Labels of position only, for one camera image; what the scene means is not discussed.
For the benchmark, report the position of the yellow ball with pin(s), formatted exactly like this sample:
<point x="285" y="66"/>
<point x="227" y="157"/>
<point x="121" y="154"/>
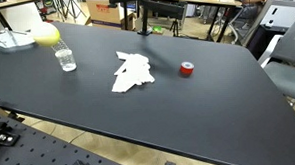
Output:
<point x="45" y="35"/>

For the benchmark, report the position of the clear plastic cup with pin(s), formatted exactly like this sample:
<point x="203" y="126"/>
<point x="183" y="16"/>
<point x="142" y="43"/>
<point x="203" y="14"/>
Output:
<point x="65" y="61"/>

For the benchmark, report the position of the gray drawer cabinet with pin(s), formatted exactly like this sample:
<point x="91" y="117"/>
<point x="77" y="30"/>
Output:
<point x="278" y="15"/>

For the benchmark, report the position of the gray office chair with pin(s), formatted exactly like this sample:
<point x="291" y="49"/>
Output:
<point x="286" y="63"/>

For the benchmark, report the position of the cardboard box red print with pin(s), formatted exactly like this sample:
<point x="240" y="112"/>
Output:
<point x="101" y="12"/>

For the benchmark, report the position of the black camera on tripod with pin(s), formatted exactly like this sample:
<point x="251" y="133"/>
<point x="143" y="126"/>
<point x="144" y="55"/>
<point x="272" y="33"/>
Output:
<point x="174" y="11"/>

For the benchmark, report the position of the small green object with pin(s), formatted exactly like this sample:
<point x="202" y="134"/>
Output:
<point x="157" y="29"/>

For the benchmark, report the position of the small wooden table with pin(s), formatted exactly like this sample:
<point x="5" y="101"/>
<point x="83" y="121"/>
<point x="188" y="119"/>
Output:
<point x="4" y="3"/>

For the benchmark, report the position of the black bracket with screws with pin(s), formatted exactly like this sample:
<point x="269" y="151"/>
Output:
<point x="3" y="137"/>

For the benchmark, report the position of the small black clamp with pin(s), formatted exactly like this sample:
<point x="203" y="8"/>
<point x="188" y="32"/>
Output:
<point x="15" y="116"/>

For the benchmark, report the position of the black perforated breadboard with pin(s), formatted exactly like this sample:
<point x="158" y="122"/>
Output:
<point x="34" y="154"/>

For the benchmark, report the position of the white cloth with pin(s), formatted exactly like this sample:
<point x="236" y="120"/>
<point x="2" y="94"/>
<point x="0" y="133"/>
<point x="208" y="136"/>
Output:
<point x="133" y="73"/>

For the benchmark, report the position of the red tape roll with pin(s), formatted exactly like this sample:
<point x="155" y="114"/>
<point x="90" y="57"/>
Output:
<point x="187" y="69"/>

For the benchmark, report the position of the black tripod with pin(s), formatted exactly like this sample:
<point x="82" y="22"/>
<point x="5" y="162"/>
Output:
<point x="71" y="5"/>

